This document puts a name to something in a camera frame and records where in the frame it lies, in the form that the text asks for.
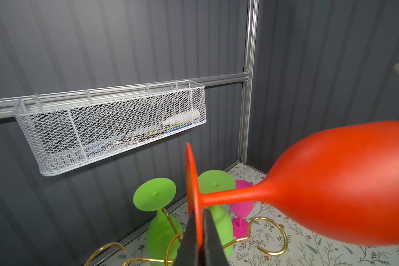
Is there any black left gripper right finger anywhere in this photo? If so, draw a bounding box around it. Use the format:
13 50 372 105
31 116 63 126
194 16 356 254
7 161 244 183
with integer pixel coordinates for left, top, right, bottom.
202 209 229 266

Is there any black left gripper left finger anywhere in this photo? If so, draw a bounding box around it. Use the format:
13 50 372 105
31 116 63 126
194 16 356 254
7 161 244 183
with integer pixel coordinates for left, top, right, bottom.
174 211 200 266

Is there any pink wine glass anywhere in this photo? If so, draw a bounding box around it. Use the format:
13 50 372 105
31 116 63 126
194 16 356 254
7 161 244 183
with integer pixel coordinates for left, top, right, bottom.
229 180 255 239

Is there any green wine glass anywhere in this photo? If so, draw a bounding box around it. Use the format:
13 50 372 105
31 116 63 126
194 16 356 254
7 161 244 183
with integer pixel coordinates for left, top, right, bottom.
133 178 182 260
198 170 236 244

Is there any red wine glass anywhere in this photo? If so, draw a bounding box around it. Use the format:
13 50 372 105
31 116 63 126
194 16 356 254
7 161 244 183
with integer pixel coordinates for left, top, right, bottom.
186 121 399 247

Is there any gold wine glass rack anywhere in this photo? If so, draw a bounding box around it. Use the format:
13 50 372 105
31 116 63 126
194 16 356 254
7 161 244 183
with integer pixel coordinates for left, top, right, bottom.
82 207 289 266

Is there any green wine glass back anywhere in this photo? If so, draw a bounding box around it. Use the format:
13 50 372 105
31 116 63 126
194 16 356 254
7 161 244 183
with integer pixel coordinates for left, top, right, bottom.
133 178 182 260

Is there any white marker in basket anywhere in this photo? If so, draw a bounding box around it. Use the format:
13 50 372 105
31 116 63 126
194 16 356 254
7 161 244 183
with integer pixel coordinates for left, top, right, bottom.
161 109 201 126

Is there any white wire mesh basket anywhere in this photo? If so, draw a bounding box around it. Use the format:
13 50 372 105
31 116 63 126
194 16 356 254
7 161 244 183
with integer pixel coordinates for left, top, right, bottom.
13 80 207 176

